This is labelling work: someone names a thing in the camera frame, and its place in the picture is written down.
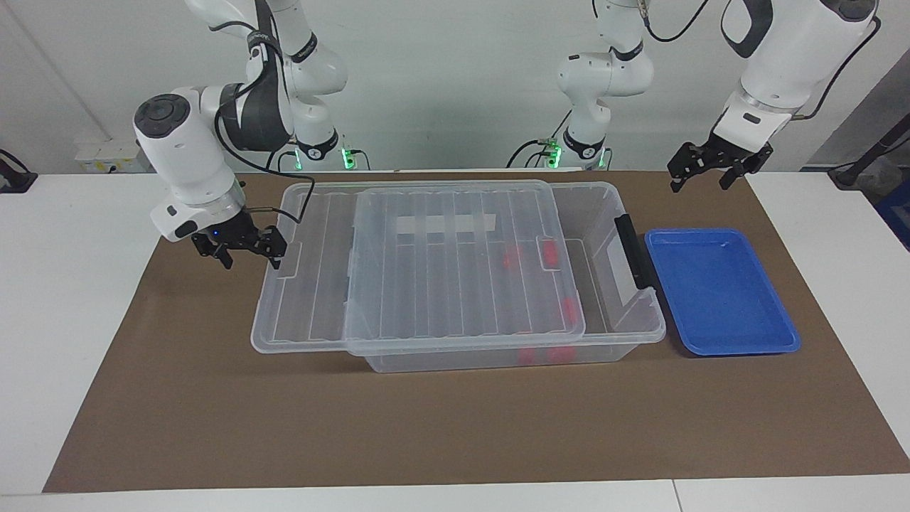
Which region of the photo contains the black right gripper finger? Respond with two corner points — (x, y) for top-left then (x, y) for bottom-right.
(191, 235), (234, 270)
(256, 226), (287, 271)

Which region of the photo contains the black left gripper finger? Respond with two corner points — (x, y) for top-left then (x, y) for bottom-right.
(719, 146), (774, 191)
(667, 142), (712, 193)

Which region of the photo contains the clear plastic box lid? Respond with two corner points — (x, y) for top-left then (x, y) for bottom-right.
(250, 179), (587, 356)

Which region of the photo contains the blue plastic tray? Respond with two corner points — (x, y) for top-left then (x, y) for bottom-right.
(643, 228), (802, 356)

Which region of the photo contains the clear plastic storage box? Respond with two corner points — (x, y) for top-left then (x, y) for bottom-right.
(345, 181), (667, 374)

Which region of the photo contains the black stand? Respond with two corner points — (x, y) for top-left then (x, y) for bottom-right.
(828, 114), (910, 189)

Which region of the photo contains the white power strip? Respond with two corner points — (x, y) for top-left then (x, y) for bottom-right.
(75, 139), (146, 174)

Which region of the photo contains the blue crate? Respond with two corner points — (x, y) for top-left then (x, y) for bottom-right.
(873, 178), (910, 250)

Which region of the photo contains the brown table mat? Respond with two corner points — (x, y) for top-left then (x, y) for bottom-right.
(43, 169), (910, 494)

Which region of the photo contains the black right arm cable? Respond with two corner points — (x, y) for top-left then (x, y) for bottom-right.
(210, 0), (317, 225)

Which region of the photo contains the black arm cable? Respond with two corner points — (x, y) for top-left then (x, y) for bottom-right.
(210, 0), (317, 225)
(640, 0), (882, 122)

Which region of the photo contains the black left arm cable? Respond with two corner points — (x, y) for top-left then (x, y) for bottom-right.
(640, 0), (882, 122)

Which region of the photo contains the black box latch handle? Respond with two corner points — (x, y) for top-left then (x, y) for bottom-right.
(615, 213), (658, 291)

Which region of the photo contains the black left base cable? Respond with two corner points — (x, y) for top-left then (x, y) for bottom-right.
(506, 110), (573, 169)

